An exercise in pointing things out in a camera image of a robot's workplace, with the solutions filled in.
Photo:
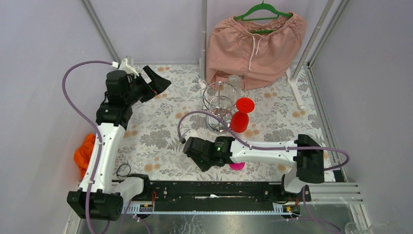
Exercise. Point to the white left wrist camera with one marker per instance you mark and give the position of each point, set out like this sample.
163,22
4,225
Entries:
126,64

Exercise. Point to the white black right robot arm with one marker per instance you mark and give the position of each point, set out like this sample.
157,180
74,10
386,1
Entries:
304,157

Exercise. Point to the red wine glass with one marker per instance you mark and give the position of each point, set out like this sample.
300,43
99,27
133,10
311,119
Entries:
240,119

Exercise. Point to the clear wine glass back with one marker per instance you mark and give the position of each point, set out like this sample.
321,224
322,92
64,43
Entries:
236,81

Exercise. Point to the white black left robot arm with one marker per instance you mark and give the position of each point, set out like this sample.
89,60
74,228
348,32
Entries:
96,197

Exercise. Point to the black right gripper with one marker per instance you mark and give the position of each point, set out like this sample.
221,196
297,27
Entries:
203,167

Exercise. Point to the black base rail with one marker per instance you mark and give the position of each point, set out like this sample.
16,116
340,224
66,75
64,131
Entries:
209,196

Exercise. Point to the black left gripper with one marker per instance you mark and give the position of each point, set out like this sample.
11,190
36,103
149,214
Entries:
143,87

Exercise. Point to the chrome wine glass rack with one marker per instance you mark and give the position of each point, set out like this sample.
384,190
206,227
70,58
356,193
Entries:
219,99

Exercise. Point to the orange cloth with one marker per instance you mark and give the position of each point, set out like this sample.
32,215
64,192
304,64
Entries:
83,154

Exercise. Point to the pink wine glass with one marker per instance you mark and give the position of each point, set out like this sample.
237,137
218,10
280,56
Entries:
237,166

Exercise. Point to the pink shorts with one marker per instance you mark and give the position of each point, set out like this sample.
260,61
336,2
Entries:
259,53

